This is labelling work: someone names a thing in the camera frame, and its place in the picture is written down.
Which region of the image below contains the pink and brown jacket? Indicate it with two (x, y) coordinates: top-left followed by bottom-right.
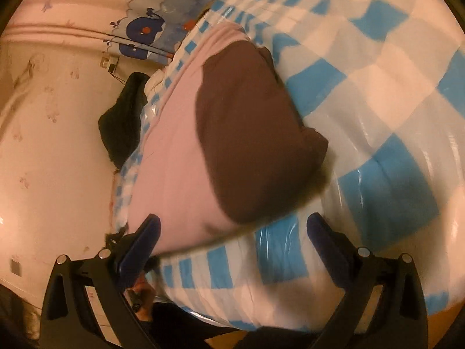
(128, 22), (328, 255)

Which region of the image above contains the black garment pile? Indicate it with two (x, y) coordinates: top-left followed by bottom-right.
(98, 72), (150, 171)

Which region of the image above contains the white quilted blanket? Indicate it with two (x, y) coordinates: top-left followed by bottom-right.
(144, 69), (168, 100)

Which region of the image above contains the blue white checkered quilt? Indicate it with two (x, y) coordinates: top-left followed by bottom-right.
(110, 0), (465, 332)

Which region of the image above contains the whale pattern curtain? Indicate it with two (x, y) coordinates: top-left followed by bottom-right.
(104, 0), (214, 65)

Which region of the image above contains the white wall socket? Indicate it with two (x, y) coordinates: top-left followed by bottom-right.
(99, 54), (119, 74)

